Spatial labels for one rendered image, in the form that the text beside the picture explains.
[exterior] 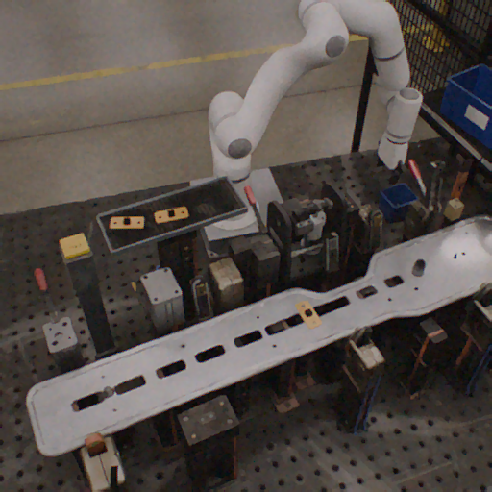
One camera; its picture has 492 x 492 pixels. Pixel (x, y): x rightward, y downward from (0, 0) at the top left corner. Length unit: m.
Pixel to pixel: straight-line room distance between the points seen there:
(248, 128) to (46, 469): 1.07
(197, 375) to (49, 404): 0.34
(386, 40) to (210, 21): 3.10
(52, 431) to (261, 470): 0.56
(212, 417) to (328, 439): 0.46
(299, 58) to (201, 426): 0.97
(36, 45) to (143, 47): 0.73
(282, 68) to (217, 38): 2.86
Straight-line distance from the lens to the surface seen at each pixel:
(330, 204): 1.64
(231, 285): 1.58
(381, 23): 1.79
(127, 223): 1.61
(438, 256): 1.82
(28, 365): 1.98
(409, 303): 1.70
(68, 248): 1.60
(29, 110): 4.12
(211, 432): 1.42
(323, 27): 1.69
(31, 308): 2.10
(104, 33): 4.77
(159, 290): 1.53
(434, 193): 1.83
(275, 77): 1.78
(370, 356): 1.53
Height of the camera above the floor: 2.32
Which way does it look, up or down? 49 degrees down
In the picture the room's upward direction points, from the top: 1 degrees clockwise
